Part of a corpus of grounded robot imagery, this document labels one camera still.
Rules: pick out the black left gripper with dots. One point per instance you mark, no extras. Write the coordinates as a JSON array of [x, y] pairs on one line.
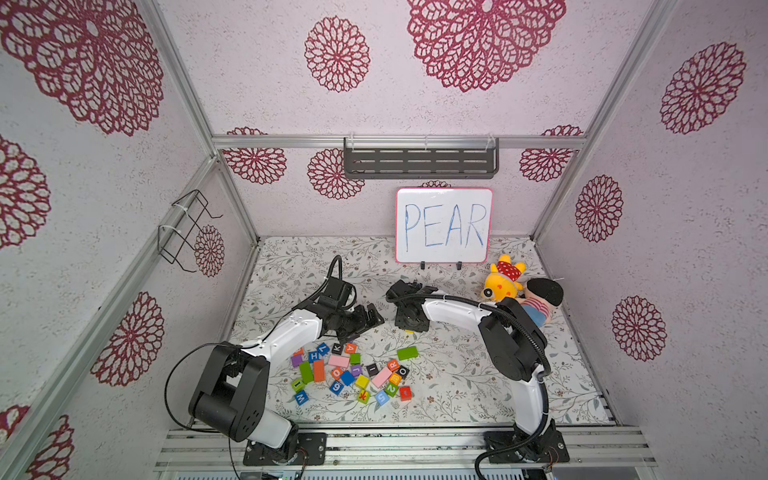
[[363, 322]]

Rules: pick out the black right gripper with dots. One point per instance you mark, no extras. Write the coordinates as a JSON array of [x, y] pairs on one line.
[[405, 298]]

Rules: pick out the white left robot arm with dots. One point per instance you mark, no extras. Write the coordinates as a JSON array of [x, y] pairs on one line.
[[230, 396]]

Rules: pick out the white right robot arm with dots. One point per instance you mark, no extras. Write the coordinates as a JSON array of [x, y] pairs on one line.
[[516, 348]]

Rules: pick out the black O letter block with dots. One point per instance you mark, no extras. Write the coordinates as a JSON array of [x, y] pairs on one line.
[[402, 372]]

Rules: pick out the green 2 letter block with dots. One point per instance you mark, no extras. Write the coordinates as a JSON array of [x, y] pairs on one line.
[[391, 389]]

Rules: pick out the blue W letter block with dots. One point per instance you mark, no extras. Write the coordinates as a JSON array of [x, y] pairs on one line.
[[301, 397]]

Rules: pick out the pink flat block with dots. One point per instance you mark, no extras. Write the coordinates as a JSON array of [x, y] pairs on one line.
[[340, 361]]

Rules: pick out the green rectangular block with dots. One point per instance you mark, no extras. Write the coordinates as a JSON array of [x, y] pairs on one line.
[[407, 353]]

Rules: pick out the orange rectangular block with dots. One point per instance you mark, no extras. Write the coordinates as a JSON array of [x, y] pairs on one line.
[[318, 371]]

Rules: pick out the green tall block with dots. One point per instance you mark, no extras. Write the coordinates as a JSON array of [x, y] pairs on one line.
[[306, 373]]

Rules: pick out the pink framed whiteboard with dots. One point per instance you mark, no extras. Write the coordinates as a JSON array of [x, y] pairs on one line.
[[443, 225]]

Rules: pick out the long pink block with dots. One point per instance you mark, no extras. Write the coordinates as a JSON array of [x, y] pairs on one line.
[[381, 378]]

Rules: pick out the yellow plush toy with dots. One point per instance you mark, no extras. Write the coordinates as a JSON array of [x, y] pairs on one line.
[[503, 281]]

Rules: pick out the red cube block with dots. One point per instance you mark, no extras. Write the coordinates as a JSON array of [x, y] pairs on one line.
[[405, 393]]

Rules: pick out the striped plush doll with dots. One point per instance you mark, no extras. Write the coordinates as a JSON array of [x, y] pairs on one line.
[[541, 298]]

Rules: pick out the grey metal wall shelf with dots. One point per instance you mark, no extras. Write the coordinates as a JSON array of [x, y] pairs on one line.
[[423, 163]]

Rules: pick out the black wire wall rack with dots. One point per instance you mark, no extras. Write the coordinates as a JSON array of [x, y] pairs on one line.
[[173, 238]]

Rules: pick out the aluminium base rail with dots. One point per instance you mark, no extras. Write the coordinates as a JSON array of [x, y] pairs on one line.
[[346, 447]]

